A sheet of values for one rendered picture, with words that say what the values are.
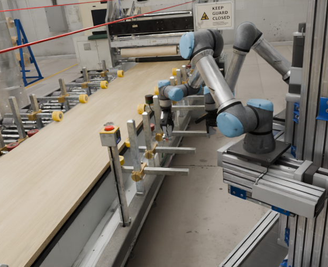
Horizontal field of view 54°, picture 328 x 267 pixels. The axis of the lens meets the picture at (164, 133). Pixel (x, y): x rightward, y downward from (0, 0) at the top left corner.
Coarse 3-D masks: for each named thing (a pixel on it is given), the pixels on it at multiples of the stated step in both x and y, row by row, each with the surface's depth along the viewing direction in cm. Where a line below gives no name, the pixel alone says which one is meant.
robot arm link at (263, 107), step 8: (248, 104) 143; (256, 104) 140; (264, 104) 139; (272, 104) 142; (256, 112) 139; (264, 112) 140; (272, 112) 143; (264, 120) 141; (272, 120) 145; (256, 128) 142; (264, 128) 143
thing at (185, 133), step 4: (152, 132) 228; (156, 132) 227; (172, 132) 224; (176, 132) 223; (180, 132) 222; (184, 132) 222; (188, 132) 221; (192, 132) 220; (196, 132) 219; (200, 132) 219; (204, 132) 218; (184, 136) 223; (188, 136) 222; (192, 136) 221; (196, 136) 221; (200, 136) 220; (204, 136) 219
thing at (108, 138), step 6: (114, 126) 145; (102, 132) 140; (108, 132) 139; (114, 132) 140; (102, 138) 141; (108, 138) 140; (114, 138) 140; (102, 144) 142; (108, 144) 142; (114, 144) 141
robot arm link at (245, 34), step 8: (248, 24) 176; (240, 32) 175; (248, 32) 174; (256, 32) 178; (240, 40) 174; (248, 40) 174; (240, 48) 175; (248, 48) 175; (232, 56) 181; (240, 56) 178; (232, 64) 181; (240, 64) 180; (232, 72) 182; (232, 80) 184; (232, 88) 187
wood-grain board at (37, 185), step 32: (160, 64) 428; (96, 96) 312; (128, 96) 301; (64, 128) 240; (96, 128) 233; (0, 160) 199; (32, 160) 195; (64, 160) 191; (96, 160) 187; (0, 192) 163; (32, 192) 160; (64, 192) 158; (0, 224) 139; (32, 224) 137; (0, 256) 121; (32, 256) 120
